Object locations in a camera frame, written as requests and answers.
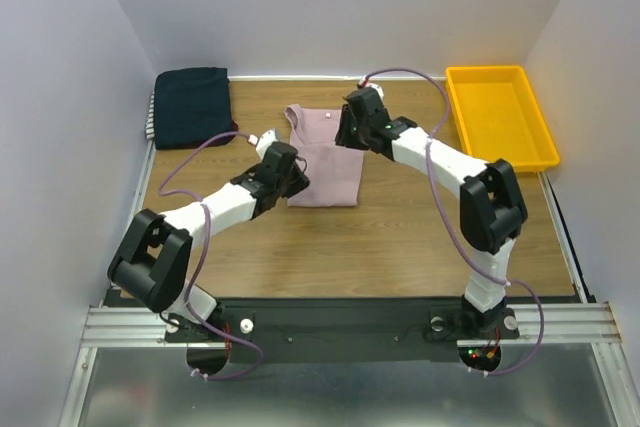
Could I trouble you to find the pink tank top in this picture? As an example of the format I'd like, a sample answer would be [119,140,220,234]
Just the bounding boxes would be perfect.
[284,104,364,208]

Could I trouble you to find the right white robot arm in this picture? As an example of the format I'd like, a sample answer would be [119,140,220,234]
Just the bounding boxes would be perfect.
[335,87,528,337]

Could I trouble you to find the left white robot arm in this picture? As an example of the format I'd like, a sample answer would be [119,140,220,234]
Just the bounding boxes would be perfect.
[107,141,310,341]

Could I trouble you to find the folded dark red tank top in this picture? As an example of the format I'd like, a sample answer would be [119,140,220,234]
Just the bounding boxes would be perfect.
[201,121,238,148]

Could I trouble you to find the folded navy tank top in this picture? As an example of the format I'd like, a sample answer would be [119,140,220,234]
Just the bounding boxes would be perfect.
[151,67,238,150]

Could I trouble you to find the folded striped tank top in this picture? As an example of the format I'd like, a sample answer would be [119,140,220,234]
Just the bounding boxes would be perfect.
[144,91,155,140]

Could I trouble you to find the yellow plastic bin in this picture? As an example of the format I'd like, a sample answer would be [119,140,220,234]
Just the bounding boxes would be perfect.
[445,65,560,173]

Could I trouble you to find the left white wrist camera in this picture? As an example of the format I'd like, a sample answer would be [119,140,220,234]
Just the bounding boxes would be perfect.
[247,128,280,159]

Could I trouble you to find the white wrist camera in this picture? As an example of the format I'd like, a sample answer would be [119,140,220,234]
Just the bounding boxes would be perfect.
[247,128,280,159]
[357,77,384,99]

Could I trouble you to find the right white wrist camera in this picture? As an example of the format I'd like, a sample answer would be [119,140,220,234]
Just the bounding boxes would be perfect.
[357,77,384,99]

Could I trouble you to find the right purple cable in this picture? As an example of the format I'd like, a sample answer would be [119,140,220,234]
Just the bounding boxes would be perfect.
[357,67,546,379]

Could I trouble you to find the purple cable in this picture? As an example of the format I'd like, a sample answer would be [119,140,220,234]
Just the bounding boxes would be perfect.
[357,67,546,379]
[157,131,265,382]

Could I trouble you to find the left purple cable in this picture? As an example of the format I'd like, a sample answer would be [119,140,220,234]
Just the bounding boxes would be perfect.
[157,131,265,382]

